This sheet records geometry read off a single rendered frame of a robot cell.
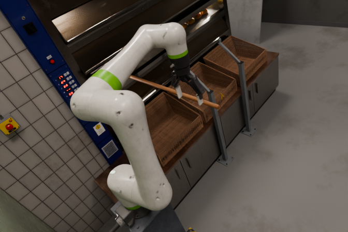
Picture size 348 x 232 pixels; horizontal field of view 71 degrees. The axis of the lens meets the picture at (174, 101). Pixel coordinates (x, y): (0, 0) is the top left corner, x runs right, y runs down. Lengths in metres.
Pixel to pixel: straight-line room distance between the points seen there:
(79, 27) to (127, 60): 1.01
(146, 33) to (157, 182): 0.60
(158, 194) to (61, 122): 1.26
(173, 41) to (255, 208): 1.85
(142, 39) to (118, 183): 0.60
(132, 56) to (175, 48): 0.19
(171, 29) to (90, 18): 1.05
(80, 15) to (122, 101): 1.31
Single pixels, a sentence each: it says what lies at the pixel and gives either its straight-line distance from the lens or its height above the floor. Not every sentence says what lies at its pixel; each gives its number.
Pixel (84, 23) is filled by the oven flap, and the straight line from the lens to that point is 1.96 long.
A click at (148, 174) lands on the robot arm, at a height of 1.55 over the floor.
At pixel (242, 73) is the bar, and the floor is 0.84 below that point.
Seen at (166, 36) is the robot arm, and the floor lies 1.84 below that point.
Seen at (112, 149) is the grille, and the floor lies 0.71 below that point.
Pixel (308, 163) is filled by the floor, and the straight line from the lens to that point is 2.78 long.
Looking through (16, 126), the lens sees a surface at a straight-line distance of 1.89.
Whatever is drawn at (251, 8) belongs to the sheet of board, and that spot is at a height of 0.57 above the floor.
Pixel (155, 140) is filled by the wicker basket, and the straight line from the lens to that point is 2.39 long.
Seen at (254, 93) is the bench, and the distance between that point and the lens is 2.93.
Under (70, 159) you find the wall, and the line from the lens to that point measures 2.23.
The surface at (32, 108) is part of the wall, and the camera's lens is 1.95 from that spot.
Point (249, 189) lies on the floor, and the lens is 2.59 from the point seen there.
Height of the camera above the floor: 2.23
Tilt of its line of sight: 37 degrees down
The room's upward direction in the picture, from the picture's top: 19 degrees counter-clockwise
